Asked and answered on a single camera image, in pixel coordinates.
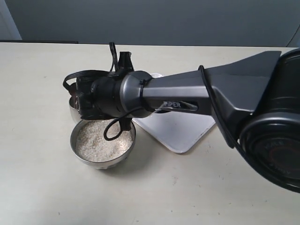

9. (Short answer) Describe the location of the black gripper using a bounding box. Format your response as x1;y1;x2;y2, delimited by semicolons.
76;77;105;119

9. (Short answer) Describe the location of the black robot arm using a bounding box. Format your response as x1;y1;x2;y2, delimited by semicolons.
76;49;300;192

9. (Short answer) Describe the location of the small steel cup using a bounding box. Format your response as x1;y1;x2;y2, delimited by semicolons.
69;82;81;124

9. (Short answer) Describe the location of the steel bowl of rice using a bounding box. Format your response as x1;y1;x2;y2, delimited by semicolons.
70;120;136;170

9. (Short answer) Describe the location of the white rectangular tray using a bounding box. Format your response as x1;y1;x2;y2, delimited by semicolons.
133;112;215;154

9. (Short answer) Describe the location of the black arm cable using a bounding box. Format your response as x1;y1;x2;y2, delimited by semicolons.
62;42;146;141

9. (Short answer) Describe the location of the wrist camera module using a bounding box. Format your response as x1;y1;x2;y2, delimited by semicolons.
118;52;134;71

